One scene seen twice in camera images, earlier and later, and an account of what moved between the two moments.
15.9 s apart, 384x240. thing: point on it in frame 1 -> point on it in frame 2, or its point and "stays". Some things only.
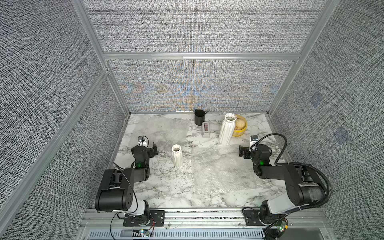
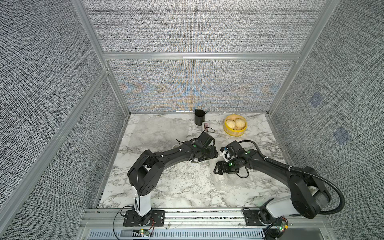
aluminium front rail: [213, 224] stays
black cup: [199, 117] stays
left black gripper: [152, 152] -> [213, 153]
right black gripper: [246, 150] -> [224, 170]
